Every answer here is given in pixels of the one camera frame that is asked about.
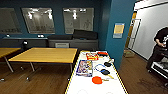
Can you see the glass wall window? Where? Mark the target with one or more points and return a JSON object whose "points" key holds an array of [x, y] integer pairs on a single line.
{"points": [[38, 20], [6, 20], [78, 20]]}

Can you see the black wheeled cart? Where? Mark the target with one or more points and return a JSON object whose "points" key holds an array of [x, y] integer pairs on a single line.
{"points": [[160, 68]]}

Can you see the black office chair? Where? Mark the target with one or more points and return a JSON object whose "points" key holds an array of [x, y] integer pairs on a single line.
{"points": [[25, 44]]}

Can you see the wicker basket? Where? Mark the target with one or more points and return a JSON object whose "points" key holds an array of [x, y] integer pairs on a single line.
{"points": [[129, 53]]}

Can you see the white paper sign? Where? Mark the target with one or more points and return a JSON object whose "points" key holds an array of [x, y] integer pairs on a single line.
{"points": [[62, 45]]}

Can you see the dark grey sofa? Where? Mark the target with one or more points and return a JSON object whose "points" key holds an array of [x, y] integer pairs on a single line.
{"points": [[83, 36]]}

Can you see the orange plate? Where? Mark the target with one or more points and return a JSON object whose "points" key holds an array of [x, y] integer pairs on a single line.
{"points": [[97, 79]]}

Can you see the yellow air hockey table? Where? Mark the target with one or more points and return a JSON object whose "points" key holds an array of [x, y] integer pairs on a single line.
{"points": [[100, 87]]}

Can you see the long grey bench sofa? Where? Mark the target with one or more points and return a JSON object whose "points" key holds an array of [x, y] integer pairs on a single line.
{"points": [[20, 41]]}

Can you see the person in black shirt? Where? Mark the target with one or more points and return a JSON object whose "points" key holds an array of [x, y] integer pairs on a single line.
{"points": [[161, 40]]}

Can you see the low wooden table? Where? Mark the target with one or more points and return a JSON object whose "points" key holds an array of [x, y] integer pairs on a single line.
{"points": [[8, 51], [43, 55]]}

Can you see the dark bowl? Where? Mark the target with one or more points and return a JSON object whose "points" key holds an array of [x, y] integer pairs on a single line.
{"points": [[107, 64]]}

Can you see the white wall outlet strip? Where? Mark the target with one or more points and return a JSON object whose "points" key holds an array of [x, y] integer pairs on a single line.
{"points": [[41, 35]]}

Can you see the beige wall plaque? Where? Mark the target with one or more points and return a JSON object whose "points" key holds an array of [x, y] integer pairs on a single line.
{"points": [[118, 30]]}

